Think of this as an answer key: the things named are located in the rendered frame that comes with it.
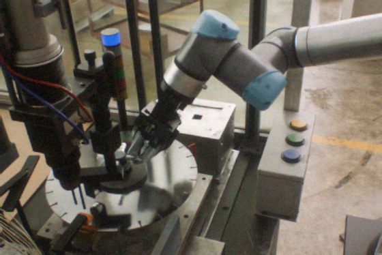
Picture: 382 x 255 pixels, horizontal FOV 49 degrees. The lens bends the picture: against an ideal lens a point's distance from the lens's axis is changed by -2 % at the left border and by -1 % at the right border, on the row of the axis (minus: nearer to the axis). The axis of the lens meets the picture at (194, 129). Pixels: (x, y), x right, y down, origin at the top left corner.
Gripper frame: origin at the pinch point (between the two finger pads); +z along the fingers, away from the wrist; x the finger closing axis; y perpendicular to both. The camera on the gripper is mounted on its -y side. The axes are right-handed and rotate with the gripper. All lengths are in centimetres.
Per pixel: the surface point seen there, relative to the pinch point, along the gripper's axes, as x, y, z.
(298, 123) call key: 29.2, -32.8, -15.2
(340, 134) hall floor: 86, -178, 25
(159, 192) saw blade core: 8.0, 5.1, 0.8
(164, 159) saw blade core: 4.7, -5.4, 0.3
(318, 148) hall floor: 76, -161, 35
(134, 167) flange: 0.4, 0.1, 2.7
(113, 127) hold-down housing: -5.7, 11.8, -10.6
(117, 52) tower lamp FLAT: -20.2, -21.9, -8.0
